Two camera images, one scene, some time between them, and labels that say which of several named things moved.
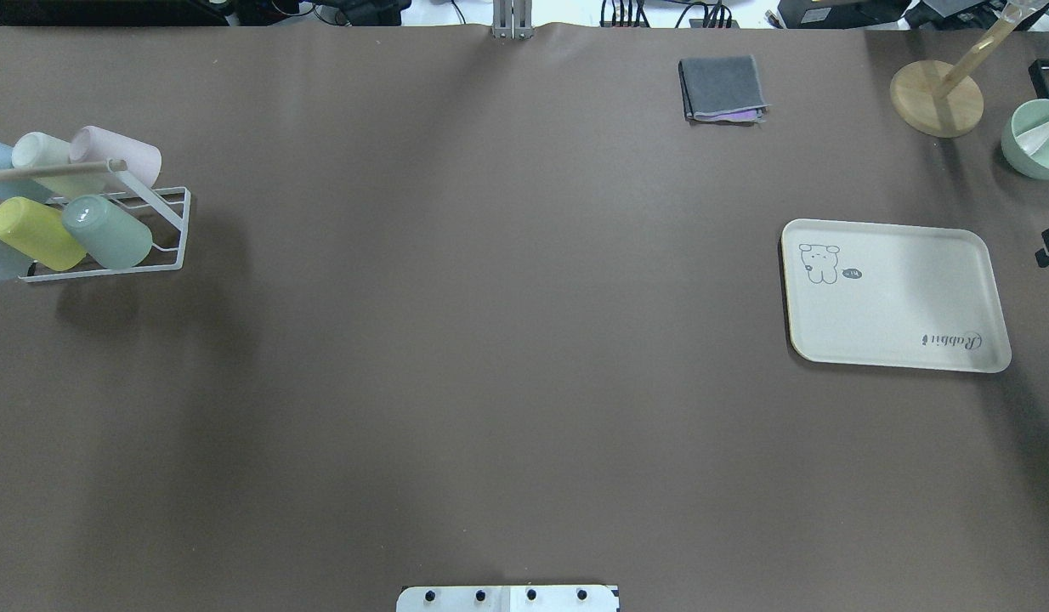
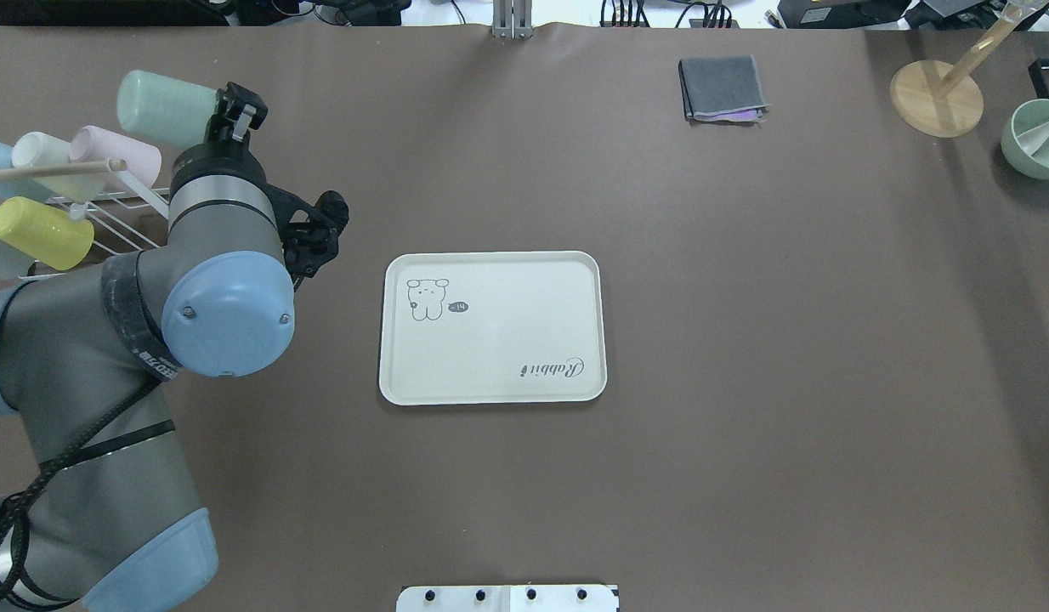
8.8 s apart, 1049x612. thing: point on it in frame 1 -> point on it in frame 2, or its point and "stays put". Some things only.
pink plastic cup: x=90 y=144 stays put
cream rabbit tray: x=893 y=296 -> x=492 y=326
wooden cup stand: x=941 y=99 stays put
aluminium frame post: x=513 y=19 stays put
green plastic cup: x=107 y=235 -> x=165 y=108
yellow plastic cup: x=38 y=231 stays put
